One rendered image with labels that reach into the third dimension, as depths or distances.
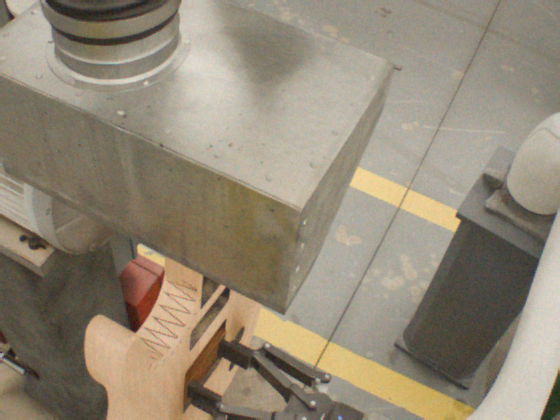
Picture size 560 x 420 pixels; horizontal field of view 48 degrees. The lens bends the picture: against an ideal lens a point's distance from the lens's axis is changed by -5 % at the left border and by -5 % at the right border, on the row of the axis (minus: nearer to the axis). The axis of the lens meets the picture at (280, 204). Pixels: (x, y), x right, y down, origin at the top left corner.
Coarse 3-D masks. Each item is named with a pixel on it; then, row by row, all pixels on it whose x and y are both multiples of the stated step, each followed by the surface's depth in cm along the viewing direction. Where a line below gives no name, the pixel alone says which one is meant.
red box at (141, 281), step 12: (132, 264) 144; (144, 264) 144; (156, 264) 146; (120, 276) 142; (132, 276) 142; (144, 276) 143; (156, 276) 143; (132, 288) 141; (144, 288) 141; (156, 288) 145; (132, 300) 139; (144, 300) 141; (156, 300) 148; (132, 312) 141; (144, 312) 144; (132, 324) 147
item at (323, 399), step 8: (312, 392) 80; (320, 392) 80; (296, 400) 79; (320, 400) 79; (328, 400) 79; (288, 408) 78; (296, 408) 78; (304, 408) 78; (320, 408) 78; (328, 408) 79; (336, 408) 76; (344, 408) 76; (352, 408) 77; (312, 416) 77; (320, 416) 78; (328, 416) 78; (336, 416) 75; (344, 416) 75; (352, 416) 75; (360, 416) 76
